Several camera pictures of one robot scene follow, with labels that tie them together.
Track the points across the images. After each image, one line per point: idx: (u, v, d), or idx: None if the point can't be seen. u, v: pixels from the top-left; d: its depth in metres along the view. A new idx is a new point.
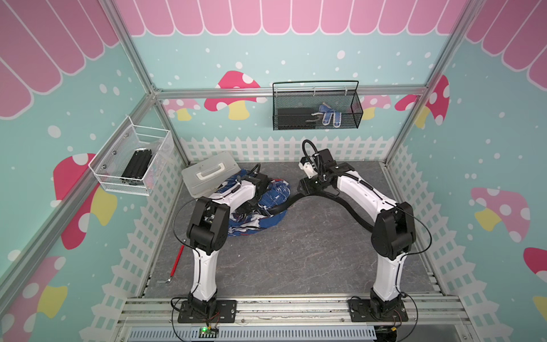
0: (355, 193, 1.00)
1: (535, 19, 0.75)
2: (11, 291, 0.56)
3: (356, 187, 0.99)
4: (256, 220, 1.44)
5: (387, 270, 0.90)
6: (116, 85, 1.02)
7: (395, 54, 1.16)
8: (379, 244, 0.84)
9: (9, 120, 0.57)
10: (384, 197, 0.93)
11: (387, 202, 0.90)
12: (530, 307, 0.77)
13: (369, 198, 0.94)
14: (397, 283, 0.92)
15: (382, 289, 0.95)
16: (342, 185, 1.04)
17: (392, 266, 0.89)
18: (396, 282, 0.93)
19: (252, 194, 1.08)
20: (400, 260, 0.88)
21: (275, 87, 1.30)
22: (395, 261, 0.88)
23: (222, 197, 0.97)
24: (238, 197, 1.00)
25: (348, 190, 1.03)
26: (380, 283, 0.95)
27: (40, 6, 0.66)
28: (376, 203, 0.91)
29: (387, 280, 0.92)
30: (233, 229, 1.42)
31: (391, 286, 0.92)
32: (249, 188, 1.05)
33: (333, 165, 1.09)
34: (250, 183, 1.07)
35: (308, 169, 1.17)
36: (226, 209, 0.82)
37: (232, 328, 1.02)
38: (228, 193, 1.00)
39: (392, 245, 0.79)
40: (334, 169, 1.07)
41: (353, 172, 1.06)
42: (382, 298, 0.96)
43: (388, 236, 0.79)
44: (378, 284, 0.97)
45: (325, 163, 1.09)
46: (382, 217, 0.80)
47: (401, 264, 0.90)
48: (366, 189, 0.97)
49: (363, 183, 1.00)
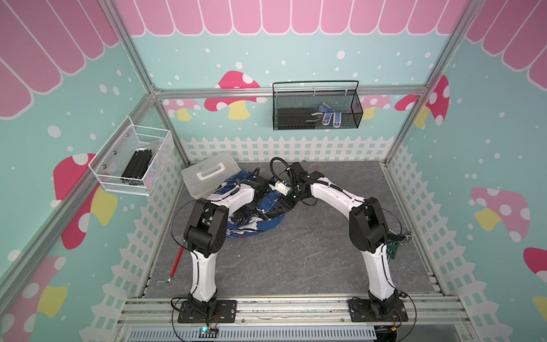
0: (327, 196, 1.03)
1: (535, 19, 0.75)
2: (11, 292, 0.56)
3: (328, 191, 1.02)
4: (254, 223, 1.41)
5: (372, 264, 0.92)
6: (116, 85, 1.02)
7: (395, 54, 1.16)
8: (358, 240, 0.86)
9: (9, 120, 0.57)
10: (352, 195, 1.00)
11: (356, 200, 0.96)
12: (530, 307, 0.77)
13: (340, 199, 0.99)
14: (387, 276, 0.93)
15: (377, 288, 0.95)
16: (316, 192, 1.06)
17: (376, 259, 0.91)
18: (388, 278, 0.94)
19: (251, 197, 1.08)
20: (382, 251, 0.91)
21: (275, 87, 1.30)
22: (377, 254, 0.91)
23: (221, 199, 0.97)
24: (236, 199, 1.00)
25: (322, 195, 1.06)
26: (374, 282, 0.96)
27: (40, 6, 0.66)
28: (347, 202, 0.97)
29: (378, 278, 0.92)
30: (231, 231, 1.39)
31: (384, 283, 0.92)
32: (248, 191, 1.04)
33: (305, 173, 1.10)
34: (249, 185, 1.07)
35: (280, 188, 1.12)
36: (225, 211, 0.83)
37: (232, 328, 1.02)
38: (228, 196, 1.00)
39: (367, 240, 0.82)
40: (307, 178, 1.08)
41: (325, 178, 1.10)
42: (379, 298, 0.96)
43: (362, 232, 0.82)
44: (372, 285, 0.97)
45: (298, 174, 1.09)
46: (353, 215, 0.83)
47: (384, 256, 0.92)
48: (336, 191, 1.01)
49: (334, 187, 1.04)
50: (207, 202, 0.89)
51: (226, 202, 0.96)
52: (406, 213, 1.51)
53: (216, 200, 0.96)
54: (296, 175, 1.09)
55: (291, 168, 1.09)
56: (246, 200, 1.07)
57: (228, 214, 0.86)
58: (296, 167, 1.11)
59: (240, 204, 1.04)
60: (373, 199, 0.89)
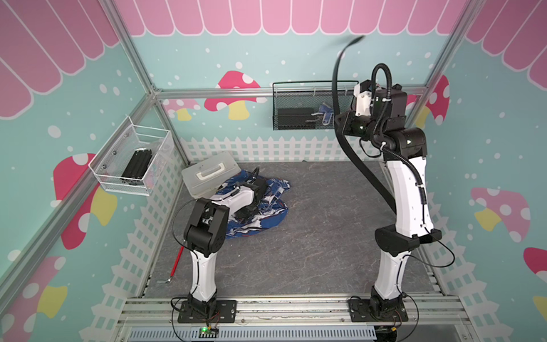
0: (403, 193, 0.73)
1: (535, 19, 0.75)
2: (11, 291, 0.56)
3: (410, 192, 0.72)
4: (258, 221, 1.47)
5: (389, 266, 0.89)
6: (116, 85, 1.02)
7: (395, 54, 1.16)
8: (382, 238, 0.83)
9: (10, 120, 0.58)
10: (425, 219, 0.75)
11: (424, 227, 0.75)
12: (530, 307, 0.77)
13: (412, 213, 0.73)
14: (397, 277, 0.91)
15: (382, 288, 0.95)
16: (399, 172, 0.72)
17: (394, 263, 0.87)
18: (397, 281, 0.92)
19: (251, 199, 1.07)
20: (403, 258, 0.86)
21: (275, 87, 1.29)
22: (397, 258, 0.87)
23: (221, 199, 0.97)
24: (236, 201, 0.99)
25: (396, 180, 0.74)
26: (382, 281, 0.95)
27: (40, 6, 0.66)
28: (412, 224, 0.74)
29: (389, 278, 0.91)
30: (235, 231, 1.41)
31: (392, 285, 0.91)
32: (248, 192, 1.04)
33: (406, 135, 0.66)
34: (249, 188, 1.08)
35: (362, 102, 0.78)
36: (226, 211, 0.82)
37: (232, 328, 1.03)
38: (228, 196, 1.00)
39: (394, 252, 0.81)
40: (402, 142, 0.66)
41: (422, 159, 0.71)
42: (382, 298, 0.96)
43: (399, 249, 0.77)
44: (379, 283, 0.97)
45: (392, 119, 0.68)
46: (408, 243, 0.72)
47: (404, 262, 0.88)
48: (417, 201, 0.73)
49: (419, 190, 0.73)
50: (209, 201, 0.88)
51: (226, 203, 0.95)
52: None
53: (217, 200, 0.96)
54: (390, 120, 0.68)
55: (392, 101, 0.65)
56: (244, 203, 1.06)
57: (228, 214, 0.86)
58: (402, 110, 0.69)
59: (238, 206, 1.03)
60: (436, 229, 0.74)
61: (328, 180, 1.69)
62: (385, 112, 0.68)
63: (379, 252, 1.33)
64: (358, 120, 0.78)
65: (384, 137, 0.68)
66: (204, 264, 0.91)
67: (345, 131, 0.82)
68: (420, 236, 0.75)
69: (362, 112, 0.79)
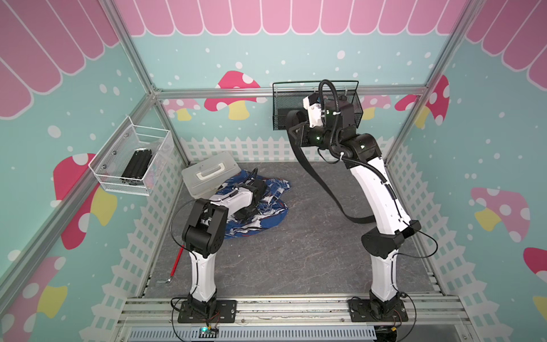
0: (372, 194, 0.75)
1: (535, 18, 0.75)
2: (11, 291, 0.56)
3: (378, 191, 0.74)
4: (258, 221, 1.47)
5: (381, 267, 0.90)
6: (116, 85, 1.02)
7: (395, 54, 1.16)
8: (368, 244, 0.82)
9: (10, 120, 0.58)
10: (401, 212, 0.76)
11: (403, 221, 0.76)
12: (530, 307, 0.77)
13: (388, 210, 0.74)
14: (390, 276, 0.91)
15: (380, 289, 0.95)
16: (361, 177, 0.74)
17: (385, 263, 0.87)
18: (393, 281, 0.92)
19: (250, 199, 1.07)
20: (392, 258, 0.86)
21: (275, 87, 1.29)
22: (387, 259, 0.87)
23: (220, 199, 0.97)
24: (236, 201, 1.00)
25: (363, 184, 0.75)
26: (377, 282, 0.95)
27: (40, 6, 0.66)
28: (392, 220, 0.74)
29: (383, 279, 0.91)
30: (235, 231, 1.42)
31: (388, 286, 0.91)
32: (246, 193, 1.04)
33: (358, 142, 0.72)
34: (248, 189, 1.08)
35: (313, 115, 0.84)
36: (224, 211, 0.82)
37: (232, 328, 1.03)
38: (227, 197, 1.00)
39: (384, 254, 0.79)
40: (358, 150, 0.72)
41: (378, 159, 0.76)
42: (382, 300, 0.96)
43: (387, 250, 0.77)
44: (376, 286, 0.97)
45: (345, 129, 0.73)
46: (392, 239, 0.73)
47: (394, 262, 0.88)
48: (388, 198, 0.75)
49: (387, 187, 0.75)
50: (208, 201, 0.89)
51: (225, 203, 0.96)
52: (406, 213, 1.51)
53: (216, 200, 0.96)
54: (342, 130, 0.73)
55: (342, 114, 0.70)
56: (243, 204, 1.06)
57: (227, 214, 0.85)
58: (351, 119, 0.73)
59: (237, 206, 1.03)
60: (415, 220, 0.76)
61: (328, 180, 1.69)
62: (337, 124, 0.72)
63: None
64: (313, 131, 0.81)
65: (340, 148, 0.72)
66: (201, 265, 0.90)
67: (303, 142, 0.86)
68: (402, 230, 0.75)
69: (314, 124, 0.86)
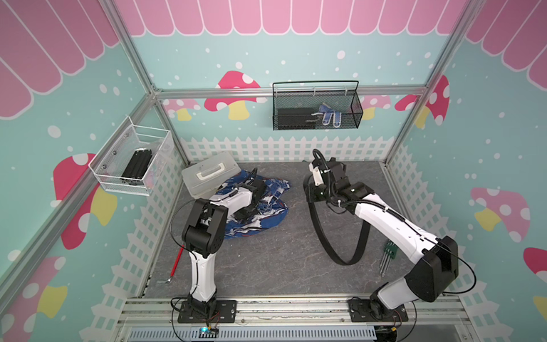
0: (380, 223, 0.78)
1: (535, 19, 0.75)
2: (11, 291, 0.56)
3: (383, 217, 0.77)
4: (258, 221, 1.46)
5: (407, 295, 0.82)
6: (116, 85, 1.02)
7: (395, 54, 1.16)
8: (415, 285, 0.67)
9: (10, 120, 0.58)
10: (421, 232, 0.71)
11: (426, 239, 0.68)
12: (530, 307, 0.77)
13: (402, 232, 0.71)
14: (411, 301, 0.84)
15: (388, 299, 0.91)
16: (363, 211, 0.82)
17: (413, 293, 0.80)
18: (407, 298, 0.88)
19: (250, 199, 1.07)
20: None
21: (275, 87, 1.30)
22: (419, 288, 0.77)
23: (220, 199, 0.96)
24: (236, 201, 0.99)
25: (370, 219, 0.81)
26: (388, 295, 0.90)
27: (40, 6, 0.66)
28: (412, 240, 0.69)
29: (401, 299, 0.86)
30: (235, 231, 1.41)
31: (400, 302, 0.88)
32: (246, 194, 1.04)
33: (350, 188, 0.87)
34: (247, 189, 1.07)
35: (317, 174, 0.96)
36: (223, 211, 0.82)
37: (232, 328, 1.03)
38: (226, 197, 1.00)
39: (436, 293, 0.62)
40: (350, 193, 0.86)
41: (373, 195, 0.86)
42: (387, 306, 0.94)
43: (434, 284, 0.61)
44: (387, 298, 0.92)
45: (338, 182, 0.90)
46: (426, 262, 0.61)
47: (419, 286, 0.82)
48: (397, 221, 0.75)
49: (393, 214, 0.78)
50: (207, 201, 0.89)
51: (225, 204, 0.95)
52: (406, 213, 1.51)
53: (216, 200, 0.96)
54: (336, 182, 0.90)
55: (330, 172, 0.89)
56: (243, 204, 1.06)
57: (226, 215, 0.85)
58: (341, 173, 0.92)
59: (236, 206, 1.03)
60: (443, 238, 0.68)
61: None
62: (330, 179, 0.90)
63: (379, 252, 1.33)
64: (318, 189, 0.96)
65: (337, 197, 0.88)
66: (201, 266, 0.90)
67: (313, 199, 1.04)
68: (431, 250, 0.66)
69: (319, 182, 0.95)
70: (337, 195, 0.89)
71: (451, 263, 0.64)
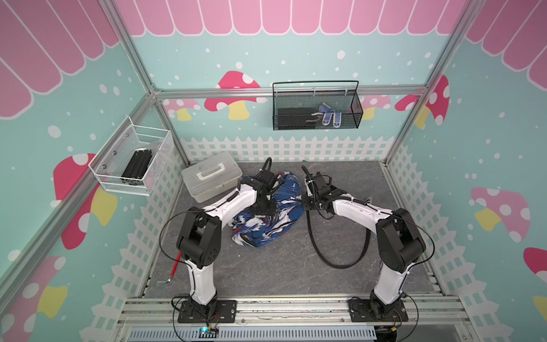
0: (350, 211, 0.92)
1: (535, 19, 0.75)
2: (11, 292, 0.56)
3: (350, 205, 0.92)
4: (286, 219, 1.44)
5: (392, 278, 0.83)
6: (116, 85, 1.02)
7: (395, 54, 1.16)
8: (387, 257, 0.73)
9: (9, 120, 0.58)
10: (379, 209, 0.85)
11: (383, 212, 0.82)
12: (530, 307, 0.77)
13: (365, 212, 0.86)
14: (399, 286, 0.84)
15: (384, 293, 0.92)
16: (338, 208, 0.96)
17: (399, 276, 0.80)
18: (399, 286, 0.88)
19: (251, 199, 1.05)
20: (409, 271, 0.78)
21: (275, 87, 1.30)
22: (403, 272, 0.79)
23: (216, 207, 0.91)
24: (233, 206, 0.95)
25: (346, 214, 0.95)
26: (383, 288, 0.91)
27: (40, 6, 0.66)
28: (372, 216, 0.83)
29: (392, 286, 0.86)
30: (271, 234, 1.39)
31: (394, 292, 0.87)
32: (247, 194, 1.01)
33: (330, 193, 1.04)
34: (249, 187, 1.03)
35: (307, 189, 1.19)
36: (217, 224, 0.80)
37: (232, 328, 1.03)
38: (223, 202, 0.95)
39: (400, 258, 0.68)
40: (329, 195, 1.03)
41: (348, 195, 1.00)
42: (384, 302, 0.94)
43: (394, 248, 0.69)
44: (381, 290, 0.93)
45: (321, 189, 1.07)
46: (380, 226, 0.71)
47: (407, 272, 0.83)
48: (360, 205, 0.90)
49: (357, 201, 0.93)
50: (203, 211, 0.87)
51: (219, 212, 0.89)
52: None
53: (210, 207, 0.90)
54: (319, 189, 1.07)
55: (313, 181, 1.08)
56: (242, 206, 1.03)
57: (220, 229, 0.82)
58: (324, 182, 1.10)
59: (236, 209, 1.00)
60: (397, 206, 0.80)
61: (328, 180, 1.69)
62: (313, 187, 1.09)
63: (379, 252, 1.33)
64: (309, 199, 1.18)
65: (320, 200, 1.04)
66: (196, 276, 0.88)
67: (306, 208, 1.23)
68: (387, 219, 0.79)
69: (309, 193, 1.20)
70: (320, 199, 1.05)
71: (411, 233, 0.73)
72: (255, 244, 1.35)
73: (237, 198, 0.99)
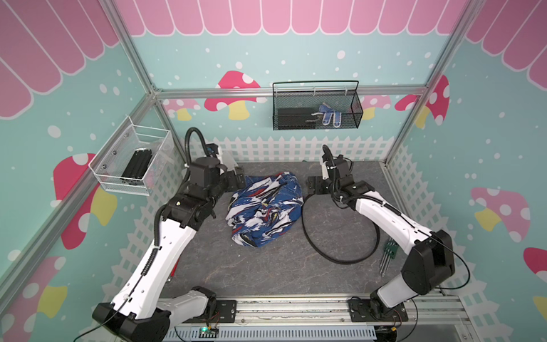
0: (378, 217, 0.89)
1: (535, 19, 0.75)
2: (11, 292, 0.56)
3: (381, 211, 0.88)
4: (286, 219, 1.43)
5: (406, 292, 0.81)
6: (116, 85, 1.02)
7: (395, 54, 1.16)
8: (412, 277, 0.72)
9: (9, 120, 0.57)
10: (414, 225, 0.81)
11: (420, 232, 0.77)
12: (530, 307, 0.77)
13: (397, 225, 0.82)
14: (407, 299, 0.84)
15: (386, 297, 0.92)
16: (362, 207, 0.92)
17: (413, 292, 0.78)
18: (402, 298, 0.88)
19: (183, 241, 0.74)
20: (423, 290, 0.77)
21: (275, 87, 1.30)
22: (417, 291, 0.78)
23: (134, 290, 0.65)
24: (159, 271, 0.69)
25: (372, 216, 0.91)
26: (387, 293, 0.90)
27: (40, 6, 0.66)
28: (407, 232, 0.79)
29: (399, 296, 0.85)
30: (270, 234, 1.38)
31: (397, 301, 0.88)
32: (176, 244, 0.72)
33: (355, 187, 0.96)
34: (176, 229, 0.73)
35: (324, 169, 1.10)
36: (134, 327, 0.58)
37: (232, 328, 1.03)
38: (143, 274, 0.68)
39: (429, 283, 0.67)
40: (352, 189, 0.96)
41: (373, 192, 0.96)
42: (384, 305, 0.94)
43: (426, 273, 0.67)
44: (384, 293, 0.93)
45: (343, 179, 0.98)
46: (417, 251, 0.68)
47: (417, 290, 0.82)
48: (392, 214, 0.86)
49: (389, 208, 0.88)
50: (113, 308, 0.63)
51: (137, 301, 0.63)
52: (406, 212, 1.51)
53: (122, 299, 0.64)
54: (341, 179, 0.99)
55: (337, 168, 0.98)
56: (176, 254, 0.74)
57: (147, 323, 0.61)
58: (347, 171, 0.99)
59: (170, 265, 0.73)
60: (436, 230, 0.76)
61: None
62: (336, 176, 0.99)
63: (379, 252, 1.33)
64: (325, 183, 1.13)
65: (340, 192, 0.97)
66: (173, 325, 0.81)
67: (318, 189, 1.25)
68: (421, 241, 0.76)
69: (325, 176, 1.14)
70: (340, 191, 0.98)
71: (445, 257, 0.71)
72: (255, 244, 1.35)
73: (159, 258, 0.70)
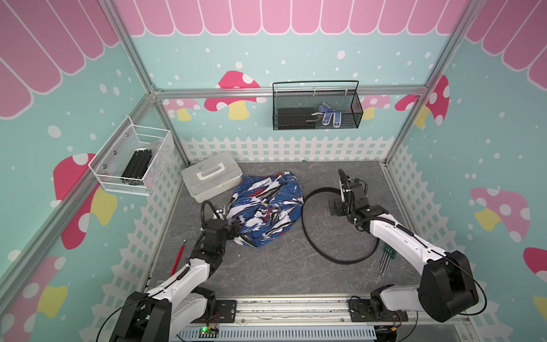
0: (392, 239, 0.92)
1: (535, 19, 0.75)
2: (11, 292, 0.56)
3: (393, 232, 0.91)
4: (286, 219, 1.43)
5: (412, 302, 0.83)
6: (116, 85, 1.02)
7: (395, 54, 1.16)
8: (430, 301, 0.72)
9: (9, 119, 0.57)
10: (428, 245, 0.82)
11: (433, 252, 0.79)
12: (530, 306, 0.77)
13: (410, 245, 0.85)
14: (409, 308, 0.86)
15: (388, 299, 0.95)
16: (376, 229, 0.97)
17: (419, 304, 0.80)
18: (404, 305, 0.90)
19: (204, 274, 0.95)
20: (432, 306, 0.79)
21: (275, 87, 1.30)
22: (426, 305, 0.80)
23: (164, 288, 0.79)
24: (184, 285, 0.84)
25: (387, 238, 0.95)
26: (392, 296, 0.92)
27: (41, 6, 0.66)
28: (419, 252, 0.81)
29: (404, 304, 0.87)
30: (270, 234, 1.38)
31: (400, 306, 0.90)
32: (200, 269, 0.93)
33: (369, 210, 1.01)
34: (201, 261, 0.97)
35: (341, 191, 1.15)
36: (166, 306, 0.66)
37: (232, 328, 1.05)
38: (174, 281, 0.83)
39: (446, 307, 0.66)
40: (366, 212, 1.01)
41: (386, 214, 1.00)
42: (385, 305, 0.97)
43: (441, 294, 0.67)
44: (388, 297, 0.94)
45: (358, 201, 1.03)
46: (431, 271, 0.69)
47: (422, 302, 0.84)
48: (406, 234, 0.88)
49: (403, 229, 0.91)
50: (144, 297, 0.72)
51: (169, 293, 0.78)
52: (406, 213, 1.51)
53: (157, 291, 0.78)
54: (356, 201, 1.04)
55: (352, 192, 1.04)
56: (194, 284, 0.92)
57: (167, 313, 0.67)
58: (362, 194, 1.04)
59: (189, 288, 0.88)
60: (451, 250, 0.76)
61: (328, 179, 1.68)
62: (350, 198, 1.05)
63: (379, 252, 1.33)
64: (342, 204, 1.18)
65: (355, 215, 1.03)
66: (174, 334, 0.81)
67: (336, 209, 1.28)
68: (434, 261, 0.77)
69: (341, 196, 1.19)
70: (355, 214, 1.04)
71: (464, 281, 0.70)
72: (255, 244, 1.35)
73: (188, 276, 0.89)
